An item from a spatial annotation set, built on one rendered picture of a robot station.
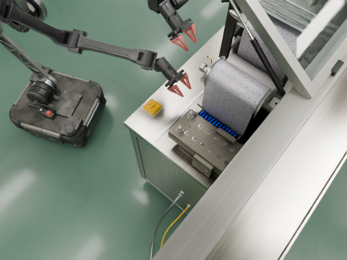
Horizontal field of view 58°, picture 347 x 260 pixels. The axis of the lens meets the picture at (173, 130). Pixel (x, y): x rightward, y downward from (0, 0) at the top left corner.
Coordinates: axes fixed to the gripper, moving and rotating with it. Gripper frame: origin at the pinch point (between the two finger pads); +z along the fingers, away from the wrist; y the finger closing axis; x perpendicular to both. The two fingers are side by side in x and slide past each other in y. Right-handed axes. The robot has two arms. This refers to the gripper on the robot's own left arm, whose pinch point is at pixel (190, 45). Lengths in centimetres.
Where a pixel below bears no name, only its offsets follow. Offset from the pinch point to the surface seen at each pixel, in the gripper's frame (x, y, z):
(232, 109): 8.4, 6.8, 30.4
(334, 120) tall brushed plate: 50, 5, 39
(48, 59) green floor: -203, 0, -39
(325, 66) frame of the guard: 61, 11, 15
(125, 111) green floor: -142, -6, 34
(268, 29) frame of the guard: 59, 21, -3
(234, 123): 3.5, 6.7, 38.3
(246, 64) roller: 8.2, -12.6, 21.4
